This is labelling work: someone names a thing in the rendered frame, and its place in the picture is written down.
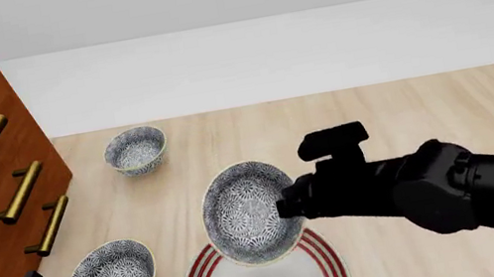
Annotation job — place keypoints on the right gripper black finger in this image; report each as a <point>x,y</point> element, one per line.
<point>290,206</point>

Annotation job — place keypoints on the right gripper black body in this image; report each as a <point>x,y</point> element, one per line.
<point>341,190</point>

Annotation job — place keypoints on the small patterned bowl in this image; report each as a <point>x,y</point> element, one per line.
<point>135,153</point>

